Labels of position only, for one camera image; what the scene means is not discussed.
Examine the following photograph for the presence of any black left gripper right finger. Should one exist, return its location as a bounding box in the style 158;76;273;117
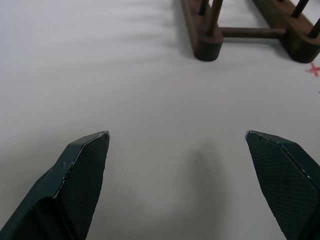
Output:
244;129;320;240

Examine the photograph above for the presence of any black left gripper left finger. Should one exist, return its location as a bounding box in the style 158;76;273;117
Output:
0;130;111;240

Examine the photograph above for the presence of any dark wooden dish rack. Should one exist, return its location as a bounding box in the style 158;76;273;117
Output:
180;0;320;64

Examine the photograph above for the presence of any red cross mark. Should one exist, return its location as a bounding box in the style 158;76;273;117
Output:
305;62;320;78

